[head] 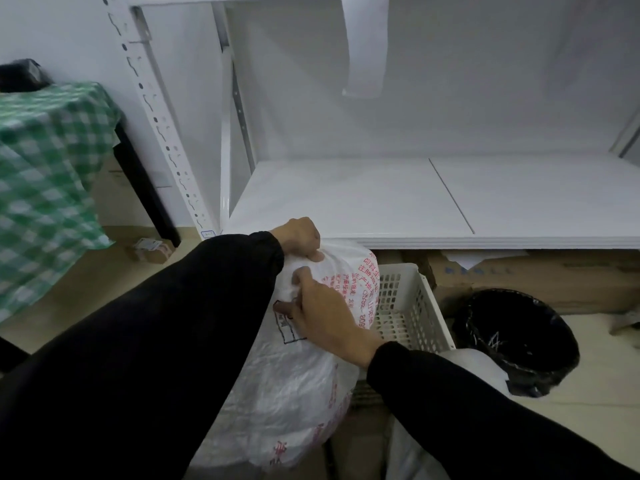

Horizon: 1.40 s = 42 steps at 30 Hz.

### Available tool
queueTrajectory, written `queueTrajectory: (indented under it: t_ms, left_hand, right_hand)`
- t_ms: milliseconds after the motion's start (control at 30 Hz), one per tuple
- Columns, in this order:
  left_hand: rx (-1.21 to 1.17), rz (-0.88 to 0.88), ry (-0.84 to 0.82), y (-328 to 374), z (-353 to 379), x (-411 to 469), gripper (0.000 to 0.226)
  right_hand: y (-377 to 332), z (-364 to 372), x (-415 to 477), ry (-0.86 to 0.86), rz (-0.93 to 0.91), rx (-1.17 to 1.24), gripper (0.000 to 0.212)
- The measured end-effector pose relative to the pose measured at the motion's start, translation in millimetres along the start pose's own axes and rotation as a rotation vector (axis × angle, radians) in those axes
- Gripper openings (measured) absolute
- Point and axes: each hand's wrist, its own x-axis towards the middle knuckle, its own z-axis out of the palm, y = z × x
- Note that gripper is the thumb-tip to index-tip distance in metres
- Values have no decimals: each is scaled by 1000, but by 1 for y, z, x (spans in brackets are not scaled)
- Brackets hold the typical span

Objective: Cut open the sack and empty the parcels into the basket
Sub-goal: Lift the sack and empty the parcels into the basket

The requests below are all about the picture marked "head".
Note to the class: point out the small cardboard package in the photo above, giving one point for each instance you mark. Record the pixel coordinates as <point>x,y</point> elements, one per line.
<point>152,248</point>

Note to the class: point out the white plastic basket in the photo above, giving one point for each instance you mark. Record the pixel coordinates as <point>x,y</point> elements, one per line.
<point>410,309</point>

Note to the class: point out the green checked tablecloth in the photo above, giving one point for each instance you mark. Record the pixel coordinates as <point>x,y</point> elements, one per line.
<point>45,184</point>

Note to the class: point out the person's right thumb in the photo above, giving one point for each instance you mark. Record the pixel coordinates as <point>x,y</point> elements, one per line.
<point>286,307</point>

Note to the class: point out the black trash bin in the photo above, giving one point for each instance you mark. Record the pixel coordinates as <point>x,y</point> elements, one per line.
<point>520,339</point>

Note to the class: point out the white paper strip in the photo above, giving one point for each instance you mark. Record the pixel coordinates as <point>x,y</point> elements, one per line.
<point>366,49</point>

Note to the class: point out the person's left forearm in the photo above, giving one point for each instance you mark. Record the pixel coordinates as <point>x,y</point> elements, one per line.
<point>145,354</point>

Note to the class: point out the large cardboard box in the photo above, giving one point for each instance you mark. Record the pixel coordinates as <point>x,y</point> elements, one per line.
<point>565,282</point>

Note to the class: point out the person's right forearm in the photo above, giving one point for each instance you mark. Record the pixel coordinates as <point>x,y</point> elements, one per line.
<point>465,419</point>

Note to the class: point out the person's left thumb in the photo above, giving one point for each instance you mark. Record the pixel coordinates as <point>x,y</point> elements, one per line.
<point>314,255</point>

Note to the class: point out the person's left hand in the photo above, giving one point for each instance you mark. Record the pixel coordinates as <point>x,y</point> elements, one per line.
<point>295,237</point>

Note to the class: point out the black table leg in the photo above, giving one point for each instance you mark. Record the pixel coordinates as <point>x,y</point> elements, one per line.
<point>147,194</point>

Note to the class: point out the white woven sack red print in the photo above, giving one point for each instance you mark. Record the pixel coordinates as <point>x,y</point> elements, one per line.
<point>285,389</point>

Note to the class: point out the white metal shelf unit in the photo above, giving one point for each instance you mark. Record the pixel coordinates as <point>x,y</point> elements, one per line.
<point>380,194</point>

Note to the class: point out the person's right hand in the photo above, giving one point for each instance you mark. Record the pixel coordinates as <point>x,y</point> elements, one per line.
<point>330,319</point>

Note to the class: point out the black bag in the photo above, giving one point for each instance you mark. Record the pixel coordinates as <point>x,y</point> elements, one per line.
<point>20,74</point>

